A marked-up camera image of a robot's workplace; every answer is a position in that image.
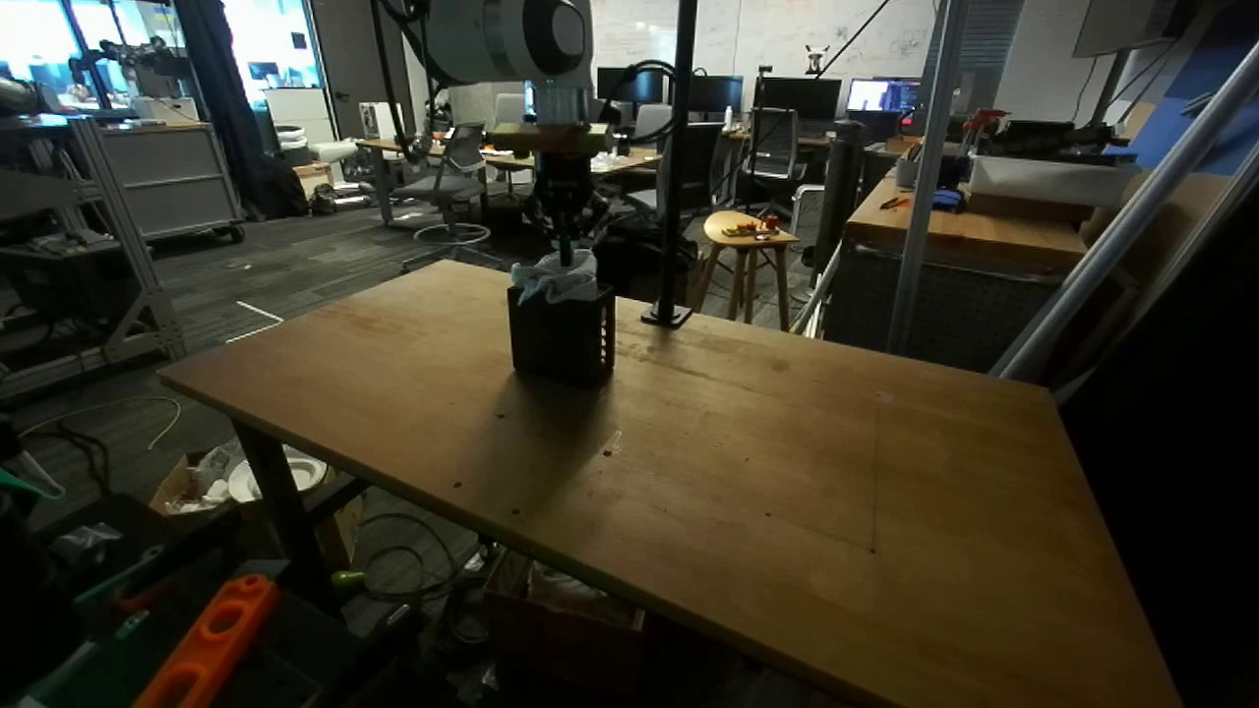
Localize large black bag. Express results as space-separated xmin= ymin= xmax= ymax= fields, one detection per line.
xmin=593 ymin=213 xmax=702 ymax=307

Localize lit blue computer monitor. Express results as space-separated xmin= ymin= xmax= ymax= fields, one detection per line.
xmin=841 ymin=74 xmax=929 ymax=118

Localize round wooden stool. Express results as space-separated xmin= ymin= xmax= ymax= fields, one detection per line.
xmin=687 ymin=210 xmax=798 ymax=330

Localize dark computer monitor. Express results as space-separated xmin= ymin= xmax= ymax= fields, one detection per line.
xmin=593 ymin=62 xmax=669 ymax=111
xmin=686 ymin=71 xmax=748 ymax=121
xmin=753 ymin=74 xmax=845 ymax=132

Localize black case on workbench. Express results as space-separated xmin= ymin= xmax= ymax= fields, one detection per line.
xmin=977 ymin=118 xmax=1119 ymax=171

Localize grey metal shelving rack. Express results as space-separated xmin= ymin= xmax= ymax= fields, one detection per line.
xmin=0 ymin=111 xmax=189 ymax=404

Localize black coiled floor cable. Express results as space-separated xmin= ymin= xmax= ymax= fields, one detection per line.
xmin=346 ymin=507 xmax=478 ymax=606

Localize upright silver metal pole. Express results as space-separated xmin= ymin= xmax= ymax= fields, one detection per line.
xmin=883 ymin=0 xmax=967 ymax=356

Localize light blue towel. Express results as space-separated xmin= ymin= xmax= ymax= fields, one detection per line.
xmin=506 ymin=247 xmax=607 ymax=307

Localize cardboard box with white items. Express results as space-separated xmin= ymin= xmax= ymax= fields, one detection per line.
xmin=147 ymin=440 xmax=329 ymax=526

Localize black office chair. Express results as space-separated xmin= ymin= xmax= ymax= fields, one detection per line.
xmin=745 ymin=104 xmax=803 ymax=200

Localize black plastic box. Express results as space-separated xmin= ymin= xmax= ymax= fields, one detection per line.
xmin=505 ymin=281 xmax=623 ymax=390

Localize wooden office table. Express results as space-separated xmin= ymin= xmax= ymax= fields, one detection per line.
xmin=358 ymin=135 xmax=665 ymax=240

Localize red items on stool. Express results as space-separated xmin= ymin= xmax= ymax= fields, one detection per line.
xmin=719 ymin=213 xmax=782 ymax=244

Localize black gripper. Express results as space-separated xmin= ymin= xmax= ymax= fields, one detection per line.
xmin=533 ymin=146 xmax=607 ymax=271

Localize orange plastic tool case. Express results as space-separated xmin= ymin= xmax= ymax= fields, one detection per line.
xmin=134 ymin=569 xmax=282 ymax=708

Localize slanted silver metal pole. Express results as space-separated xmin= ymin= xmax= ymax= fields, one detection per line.
xmin=993 ymin=45 xmax=1259 ymax=387

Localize wooden workbench with drawers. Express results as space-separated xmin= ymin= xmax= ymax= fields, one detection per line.
xmin=838 ymin=171 xmax=1094 ymax=374

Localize white rolling cabinet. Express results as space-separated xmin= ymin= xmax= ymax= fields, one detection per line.
xmin=95 ymin=118 xmax=249 ymax=247

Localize black vertical stand pole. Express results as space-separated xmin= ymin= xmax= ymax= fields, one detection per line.
xmin=642 ymin=0 xmax=702 ymax=330

